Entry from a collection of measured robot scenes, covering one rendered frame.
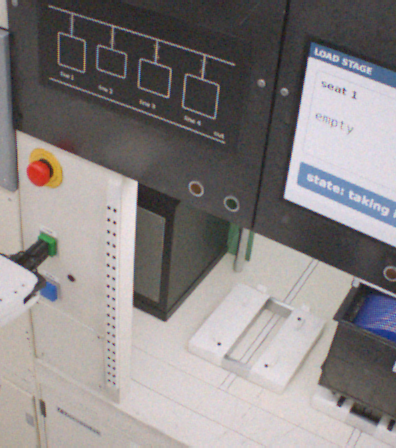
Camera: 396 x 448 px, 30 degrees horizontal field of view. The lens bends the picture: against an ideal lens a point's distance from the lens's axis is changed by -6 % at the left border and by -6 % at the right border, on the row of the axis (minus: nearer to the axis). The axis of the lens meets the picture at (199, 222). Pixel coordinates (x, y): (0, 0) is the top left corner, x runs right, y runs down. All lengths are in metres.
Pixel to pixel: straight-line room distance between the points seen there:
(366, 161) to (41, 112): 0.47
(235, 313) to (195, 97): 0.73
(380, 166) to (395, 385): 0.58
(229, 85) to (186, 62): 0.06
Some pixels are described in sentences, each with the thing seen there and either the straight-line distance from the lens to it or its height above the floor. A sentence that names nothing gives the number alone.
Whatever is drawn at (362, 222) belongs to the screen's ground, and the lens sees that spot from 0.88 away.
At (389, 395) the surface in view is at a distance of 1.35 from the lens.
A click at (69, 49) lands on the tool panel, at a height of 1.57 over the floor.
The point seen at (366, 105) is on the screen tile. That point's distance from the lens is 0.80.
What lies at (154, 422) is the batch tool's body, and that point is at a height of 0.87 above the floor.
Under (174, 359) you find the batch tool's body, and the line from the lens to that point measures 1.49.
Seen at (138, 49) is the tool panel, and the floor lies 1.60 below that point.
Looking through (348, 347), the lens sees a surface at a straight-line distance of 1.31.
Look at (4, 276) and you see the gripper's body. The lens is 1.14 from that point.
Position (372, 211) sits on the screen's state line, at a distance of 0.86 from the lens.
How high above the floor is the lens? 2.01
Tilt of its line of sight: 40 degrees down
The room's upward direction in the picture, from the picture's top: 7 degrees clockwise
